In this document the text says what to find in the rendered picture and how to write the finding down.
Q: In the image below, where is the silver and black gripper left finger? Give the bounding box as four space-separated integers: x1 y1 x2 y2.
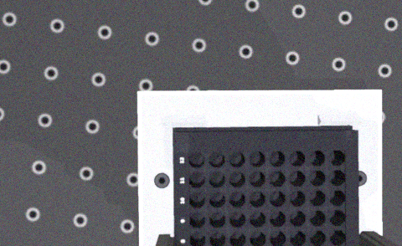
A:
155 233 175 246

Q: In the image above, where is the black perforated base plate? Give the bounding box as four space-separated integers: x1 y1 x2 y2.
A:
0 0 402 246

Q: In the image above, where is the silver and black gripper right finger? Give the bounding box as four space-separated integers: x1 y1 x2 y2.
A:
359 231 399 246

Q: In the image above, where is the black well plate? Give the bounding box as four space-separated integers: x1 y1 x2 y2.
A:
173 126 359 246

